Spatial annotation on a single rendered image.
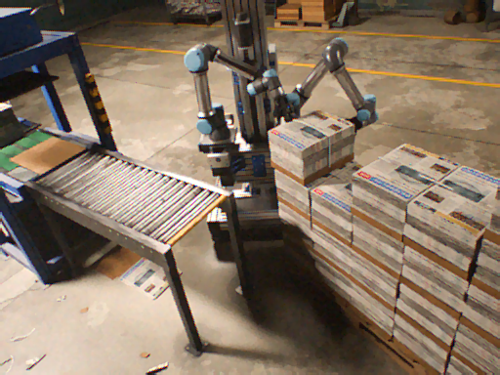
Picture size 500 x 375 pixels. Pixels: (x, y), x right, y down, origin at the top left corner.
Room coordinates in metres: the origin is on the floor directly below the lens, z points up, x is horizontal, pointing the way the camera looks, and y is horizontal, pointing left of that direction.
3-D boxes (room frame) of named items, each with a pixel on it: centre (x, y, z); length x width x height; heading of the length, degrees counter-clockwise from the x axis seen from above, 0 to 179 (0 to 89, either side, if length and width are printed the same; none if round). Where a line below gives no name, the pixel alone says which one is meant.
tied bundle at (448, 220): (1.19, -0.84, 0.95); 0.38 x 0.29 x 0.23; 120
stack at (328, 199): (1.56, -0.62, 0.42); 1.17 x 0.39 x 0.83; 31
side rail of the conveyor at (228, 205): (2.27, 0.61, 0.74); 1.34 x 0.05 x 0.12; 49
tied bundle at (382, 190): (1.44, -0.69, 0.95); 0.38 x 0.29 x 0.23; 121
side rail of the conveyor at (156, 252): (1.89, 0.94, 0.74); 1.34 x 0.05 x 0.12; 49
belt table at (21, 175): (2.75, 1.54, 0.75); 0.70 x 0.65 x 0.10; 49
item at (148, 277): (2.11, 0.80, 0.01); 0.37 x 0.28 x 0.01; 49
